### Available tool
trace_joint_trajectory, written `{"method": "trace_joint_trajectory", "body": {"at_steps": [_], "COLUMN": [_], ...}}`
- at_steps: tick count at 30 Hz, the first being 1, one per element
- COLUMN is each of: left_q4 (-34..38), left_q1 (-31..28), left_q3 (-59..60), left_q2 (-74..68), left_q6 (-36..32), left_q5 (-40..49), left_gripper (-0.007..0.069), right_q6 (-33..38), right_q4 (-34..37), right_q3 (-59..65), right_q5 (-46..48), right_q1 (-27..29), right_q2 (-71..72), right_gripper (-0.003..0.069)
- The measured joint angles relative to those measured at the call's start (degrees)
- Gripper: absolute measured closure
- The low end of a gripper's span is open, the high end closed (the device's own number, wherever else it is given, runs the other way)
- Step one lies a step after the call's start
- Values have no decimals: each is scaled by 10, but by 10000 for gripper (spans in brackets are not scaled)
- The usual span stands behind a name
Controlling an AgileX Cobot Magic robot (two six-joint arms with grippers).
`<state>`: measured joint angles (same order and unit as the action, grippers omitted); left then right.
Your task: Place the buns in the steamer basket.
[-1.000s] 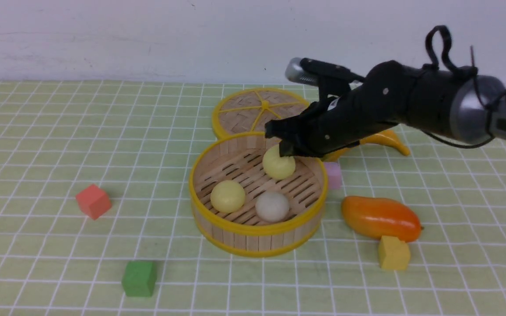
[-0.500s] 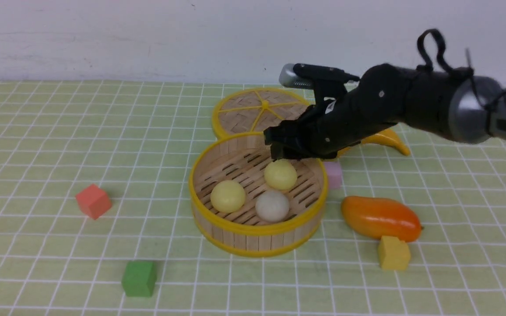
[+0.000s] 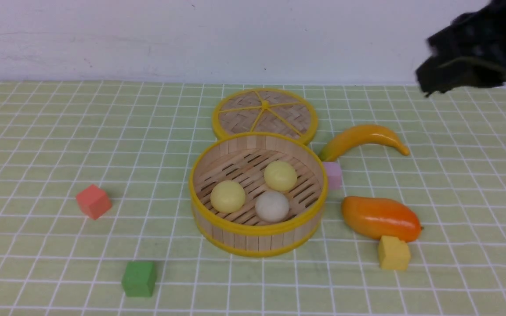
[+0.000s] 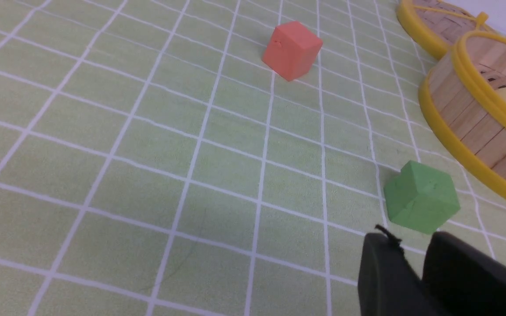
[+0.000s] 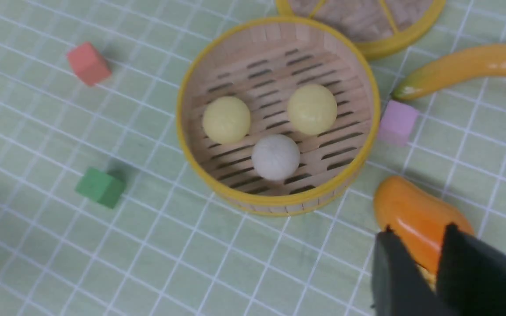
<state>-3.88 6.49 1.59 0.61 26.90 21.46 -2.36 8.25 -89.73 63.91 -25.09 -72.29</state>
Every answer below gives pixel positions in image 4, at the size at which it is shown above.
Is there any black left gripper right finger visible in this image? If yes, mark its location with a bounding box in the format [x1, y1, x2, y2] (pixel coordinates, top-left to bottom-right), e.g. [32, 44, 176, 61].
[422, 232, 506, 316]

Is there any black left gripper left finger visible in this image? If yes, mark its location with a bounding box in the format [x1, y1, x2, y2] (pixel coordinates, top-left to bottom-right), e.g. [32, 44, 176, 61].
[358, 225, 449, 316]

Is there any bamboo steamer tray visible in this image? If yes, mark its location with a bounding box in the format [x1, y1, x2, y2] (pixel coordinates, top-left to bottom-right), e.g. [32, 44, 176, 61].
[418, 31, 506, 199]

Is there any bamboo steamer lid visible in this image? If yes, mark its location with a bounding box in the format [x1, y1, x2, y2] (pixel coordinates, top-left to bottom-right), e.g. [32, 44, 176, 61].
[396, 0, 496, 60]

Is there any green foam cube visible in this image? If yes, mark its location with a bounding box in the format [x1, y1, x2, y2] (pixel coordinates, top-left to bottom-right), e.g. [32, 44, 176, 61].
[383, 160, 461, 234]

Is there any red foam cube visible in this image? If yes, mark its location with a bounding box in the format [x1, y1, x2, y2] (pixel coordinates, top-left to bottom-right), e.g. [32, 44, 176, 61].
[262, 21, 323, 82]

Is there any green checkered tablecloth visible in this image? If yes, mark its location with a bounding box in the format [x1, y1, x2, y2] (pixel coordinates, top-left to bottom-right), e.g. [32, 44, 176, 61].
[0, 0, 506, 316]

